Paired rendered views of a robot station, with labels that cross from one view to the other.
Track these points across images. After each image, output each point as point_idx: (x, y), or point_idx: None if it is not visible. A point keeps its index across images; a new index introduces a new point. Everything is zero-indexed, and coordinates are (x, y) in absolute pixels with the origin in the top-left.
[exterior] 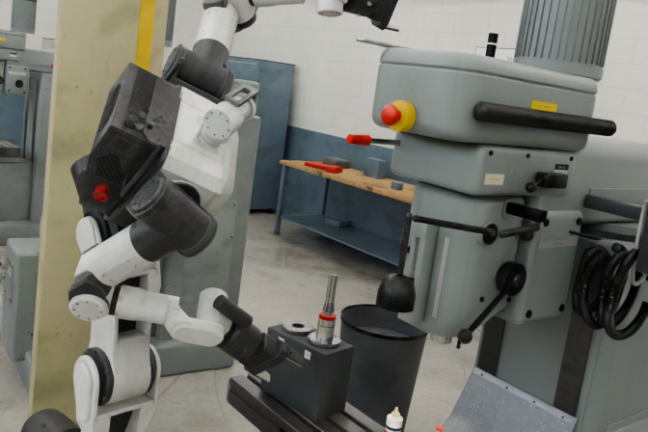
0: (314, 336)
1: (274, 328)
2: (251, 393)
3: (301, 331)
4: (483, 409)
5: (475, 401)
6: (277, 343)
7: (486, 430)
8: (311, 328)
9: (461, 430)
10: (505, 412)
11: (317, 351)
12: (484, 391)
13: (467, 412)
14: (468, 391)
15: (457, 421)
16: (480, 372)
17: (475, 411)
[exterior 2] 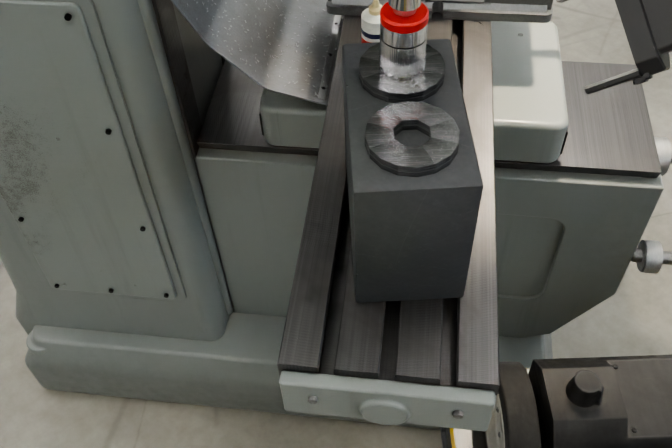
0: (417, 79)
1: (471, 171)
2: (497, 291)
3: (431, 107)
4: None
5: None
6: None
7: None
8: (387, 110)
9: (227, 31)
10: None
11: (452, 54)
12: None
13: (202, 13)
14: None
15: (216, 35)
16: None
17: None
